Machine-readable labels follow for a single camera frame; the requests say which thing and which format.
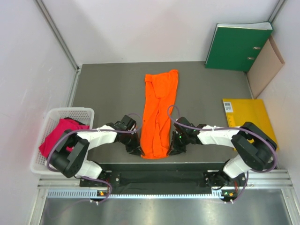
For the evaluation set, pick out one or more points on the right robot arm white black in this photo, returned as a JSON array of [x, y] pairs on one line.
[[256, 151]]

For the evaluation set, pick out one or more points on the aluminium frame rail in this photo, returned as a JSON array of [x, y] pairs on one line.
[[54, 29]]

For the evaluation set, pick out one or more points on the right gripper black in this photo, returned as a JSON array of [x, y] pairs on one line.
[[175, 148]]

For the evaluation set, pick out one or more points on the grey slotted cable duct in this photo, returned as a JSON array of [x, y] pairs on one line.
[[98, 194]]

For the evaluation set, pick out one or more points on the magenta t shirt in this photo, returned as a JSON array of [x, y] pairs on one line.
[[63, 125]]

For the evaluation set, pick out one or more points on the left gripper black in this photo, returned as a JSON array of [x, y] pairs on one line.
[[135, 149]]

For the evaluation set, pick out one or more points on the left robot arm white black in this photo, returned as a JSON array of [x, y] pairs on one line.
[[69, 155]]

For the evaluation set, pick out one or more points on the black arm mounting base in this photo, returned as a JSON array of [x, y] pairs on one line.
[[167, 178]]

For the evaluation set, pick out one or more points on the beige paper folder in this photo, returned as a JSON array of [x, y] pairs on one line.
[[265, 67]]

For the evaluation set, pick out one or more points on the yellow plastic folder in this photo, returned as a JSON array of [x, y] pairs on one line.
[[239, 111]]

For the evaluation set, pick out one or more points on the orange t shirt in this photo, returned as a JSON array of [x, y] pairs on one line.
[[160, 93]]

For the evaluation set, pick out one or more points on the green ring binder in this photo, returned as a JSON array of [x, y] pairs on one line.
[[236, 46]]

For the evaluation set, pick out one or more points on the white plastic basket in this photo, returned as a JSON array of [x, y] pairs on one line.
[[81, 114]]

